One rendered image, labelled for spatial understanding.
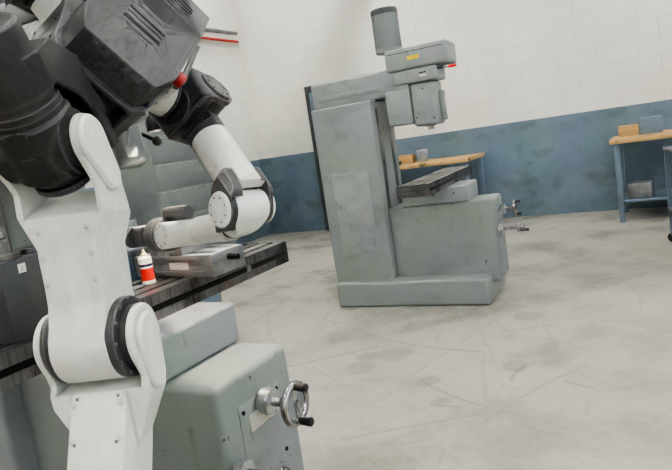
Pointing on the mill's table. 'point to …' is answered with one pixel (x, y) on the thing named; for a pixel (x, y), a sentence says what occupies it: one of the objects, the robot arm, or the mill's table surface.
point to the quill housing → (137, 150)
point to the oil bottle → (146, 269)
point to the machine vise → (195, 262)
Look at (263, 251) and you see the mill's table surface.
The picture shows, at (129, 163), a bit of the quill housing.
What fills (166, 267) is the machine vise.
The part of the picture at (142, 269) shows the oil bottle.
